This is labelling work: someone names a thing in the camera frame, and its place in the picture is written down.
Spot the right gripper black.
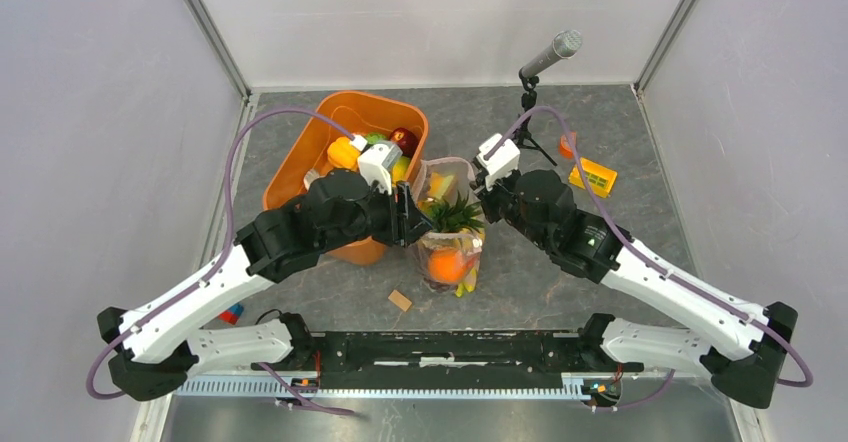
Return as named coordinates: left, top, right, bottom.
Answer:
left=470, top=164, right=551, bottom=251

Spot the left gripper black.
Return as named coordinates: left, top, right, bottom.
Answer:
left=320, top=174, right=437, bottom=253

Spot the orange spiky fruit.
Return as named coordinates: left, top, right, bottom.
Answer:
left=414, top=195, right=485, bottom=262

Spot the yellow bell pepper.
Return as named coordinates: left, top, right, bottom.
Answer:
left=426, top=172, right=458, bottom=201

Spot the clear zip top bag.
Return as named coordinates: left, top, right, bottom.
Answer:
left=410, top=157, right=485, bottom=298

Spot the yellow banana bunch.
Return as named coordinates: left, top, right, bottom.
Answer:
left=454, top=268, right=478, bottom=298

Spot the orange plastic bin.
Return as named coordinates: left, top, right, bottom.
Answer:
left=262, top=91, right=431, bottom=267

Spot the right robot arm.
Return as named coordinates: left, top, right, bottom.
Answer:
left=470, top=170, right=798, bottom=409

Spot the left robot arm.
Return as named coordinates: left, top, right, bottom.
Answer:
left=97, top=169, right=432, bottom=401

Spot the yellow green mango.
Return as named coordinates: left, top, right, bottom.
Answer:
left=391, top=156, right=411, bottom=183

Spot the wooden block near bin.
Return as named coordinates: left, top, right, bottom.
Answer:
left=387, top=290, right=413, bottom=312

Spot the red apple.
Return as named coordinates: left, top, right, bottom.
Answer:
left=388, top=127, right=419, bottom=158

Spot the green leafy vegetable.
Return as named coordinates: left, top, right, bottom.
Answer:
left=364, top=132, right=388, bottom=145

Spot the black microphone tripod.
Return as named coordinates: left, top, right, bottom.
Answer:
left=512, top=73, right=557, bottom=167

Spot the white garlic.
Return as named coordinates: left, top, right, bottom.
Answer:
left=302, top=169, right=322, bottom=190

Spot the yellow toy brick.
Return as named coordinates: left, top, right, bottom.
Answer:
left=568, top=157, right=618, bottom=198

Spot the grey microphone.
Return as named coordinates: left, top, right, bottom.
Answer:
left=519, top=29, right=583, bottom=79

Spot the red blue toy brick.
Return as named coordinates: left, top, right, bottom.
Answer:
left=217, top=303, right=244, bottom=325

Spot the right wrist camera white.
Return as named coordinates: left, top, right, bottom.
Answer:
left=472, top=133, right=520, bottom=190

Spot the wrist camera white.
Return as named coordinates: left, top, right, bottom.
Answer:
left=472, top=133, right=520, bottom=190
left=350, top=135, right=402, bottom=195

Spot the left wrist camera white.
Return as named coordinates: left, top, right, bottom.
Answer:
left=350, top=135, right=402, bottom=195

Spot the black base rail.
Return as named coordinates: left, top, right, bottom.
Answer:
left=269, top=313, right=645, bottom=401

